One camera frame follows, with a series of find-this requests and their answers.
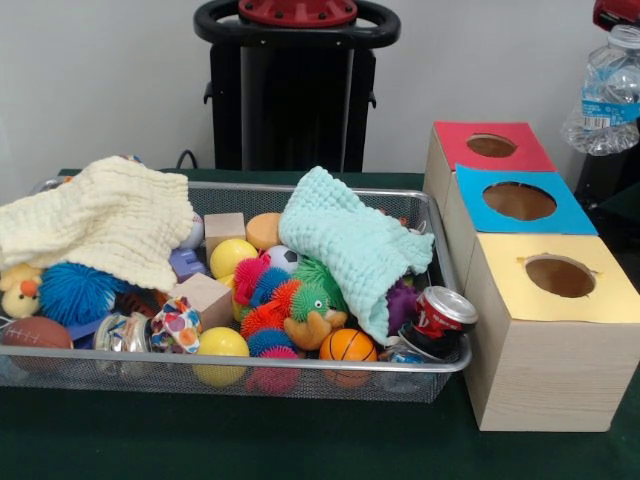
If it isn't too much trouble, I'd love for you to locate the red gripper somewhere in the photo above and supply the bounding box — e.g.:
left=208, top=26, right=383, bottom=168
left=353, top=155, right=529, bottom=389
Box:
left=592, top=0, right=640, bottom=32

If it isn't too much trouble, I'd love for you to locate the crushed clear plastic bottle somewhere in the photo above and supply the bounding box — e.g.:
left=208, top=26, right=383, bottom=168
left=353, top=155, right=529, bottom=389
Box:
left=559, top=23, right=640, bottom=157

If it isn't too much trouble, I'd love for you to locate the wooden three-hole box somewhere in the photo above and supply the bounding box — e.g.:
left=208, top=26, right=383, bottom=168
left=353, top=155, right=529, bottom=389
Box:
left=422, top=121, right=640, bottom=432

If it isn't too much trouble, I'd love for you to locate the clear mesh bin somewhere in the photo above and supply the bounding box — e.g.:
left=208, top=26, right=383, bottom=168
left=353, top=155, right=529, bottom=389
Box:
left=0, top=177, right=474, bottom=405

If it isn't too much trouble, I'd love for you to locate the black upright panel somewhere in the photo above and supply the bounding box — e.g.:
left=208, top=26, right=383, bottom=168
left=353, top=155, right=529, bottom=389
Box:
left=574, top=32, right=640, bottom=211

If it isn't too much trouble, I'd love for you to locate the dark green table cloth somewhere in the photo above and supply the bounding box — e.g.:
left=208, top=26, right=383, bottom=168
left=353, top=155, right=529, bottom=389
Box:
left=599, top=184, right=640, bottom=212
left=0, top=168, right=640, bottom=480

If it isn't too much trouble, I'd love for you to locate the crushed red soda can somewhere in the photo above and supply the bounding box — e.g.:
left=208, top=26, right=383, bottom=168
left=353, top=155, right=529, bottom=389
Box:
left=399, top=285, right=480, bottom=359

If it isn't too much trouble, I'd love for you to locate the mint waffle cloth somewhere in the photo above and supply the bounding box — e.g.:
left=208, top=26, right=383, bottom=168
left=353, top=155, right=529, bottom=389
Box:
left=277, top=165, right=436, bottom=347

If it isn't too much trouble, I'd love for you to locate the small orange basketball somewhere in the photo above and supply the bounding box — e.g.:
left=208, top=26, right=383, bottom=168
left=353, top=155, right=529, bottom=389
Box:
left=318, top=328, right=378, bottom=362

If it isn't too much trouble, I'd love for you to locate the yellow ball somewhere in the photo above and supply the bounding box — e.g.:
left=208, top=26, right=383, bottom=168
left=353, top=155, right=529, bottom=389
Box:
left=192, top=326, right=250, bottom=387
left=209, top=238, right=260, bottom=280

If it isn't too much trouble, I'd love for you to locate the plain wooden cube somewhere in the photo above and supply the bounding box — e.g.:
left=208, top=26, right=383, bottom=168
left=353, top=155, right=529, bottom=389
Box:
left=169, top=272, right=235, bottom=332

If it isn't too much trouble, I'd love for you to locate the cream waffle cloth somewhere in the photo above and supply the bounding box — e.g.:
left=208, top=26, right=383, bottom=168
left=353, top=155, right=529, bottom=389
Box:
left=0, top=154, right=197, bottom=292

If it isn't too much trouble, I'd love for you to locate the blue spiky ball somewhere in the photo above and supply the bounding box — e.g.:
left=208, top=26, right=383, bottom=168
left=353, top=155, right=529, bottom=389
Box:
left=38, top=262, right=126, bottom=329

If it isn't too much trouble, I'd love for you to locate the yellow plush duck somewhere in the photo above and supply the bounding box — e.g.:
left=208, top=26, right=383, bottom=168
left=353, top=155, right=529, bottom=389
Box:
left=0, top=263, right=44, bottom=320

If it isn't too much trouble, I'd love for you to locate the small brown football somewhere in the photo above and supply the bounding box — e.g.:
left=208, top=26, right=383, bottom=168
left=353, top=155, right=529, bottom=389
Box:
left=0, top=315, right=75, bottom=372

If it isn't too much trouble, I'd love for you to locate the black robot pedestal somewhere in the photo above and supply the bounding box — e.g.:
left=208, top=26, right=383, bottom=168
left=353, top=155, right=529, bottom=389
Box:
left=193, top=0, right=401, bottom=174

